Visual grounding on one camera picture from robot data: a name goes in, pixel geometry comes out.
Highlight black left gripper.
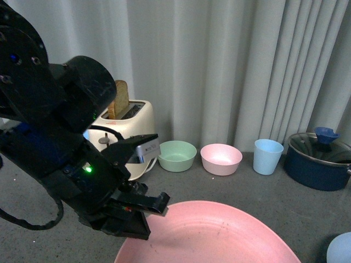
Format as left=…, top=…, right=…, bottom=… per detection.
left=39, top=134, right=170, bottom=240

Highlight pink plate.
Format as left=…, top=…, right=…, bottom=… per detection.
left=115, top=201, right=299, bottom=262

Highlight light blue plate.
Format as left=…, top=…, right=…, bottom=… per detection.
left=326, top=232, right=351, bottom=263

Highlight green bowl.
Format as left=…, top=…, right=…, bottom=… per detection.
left=158, top=140, right=197, bottom=173

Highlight cream two-slot toaster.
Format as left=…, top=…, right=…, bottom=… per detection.
left=87, top=99, right=158, bottom=182

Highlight pink bowl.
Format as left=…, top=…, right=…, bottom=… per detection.
left=200, top=144, right=243, bottom=176

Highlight toast slice in toaster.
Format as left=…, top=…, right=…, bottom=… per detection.
left=107, top=80, right=129, bottom=119

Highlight light blue cup right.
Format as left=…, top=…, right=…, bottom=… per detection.
left=253, top=139, right=284, bottom=175

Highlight grey curtain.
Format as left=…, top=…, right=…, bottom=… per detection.
left=9, top=1, right=350, bottom=152

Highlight dark blue pot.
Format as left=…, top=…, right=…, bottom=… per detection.
left=284, top=147, right=350, bottom=191

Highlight glass pot lid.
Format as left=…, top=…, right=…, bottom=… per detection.
left=288, top=127, right=350, bottom=164

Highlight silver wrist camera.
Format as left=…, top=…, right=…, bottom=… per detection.
left=128, top=138, right=161, bottom=164

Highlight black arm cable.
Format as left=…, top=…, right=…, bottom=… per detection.
left=0, top=153, right=65, bottom=231

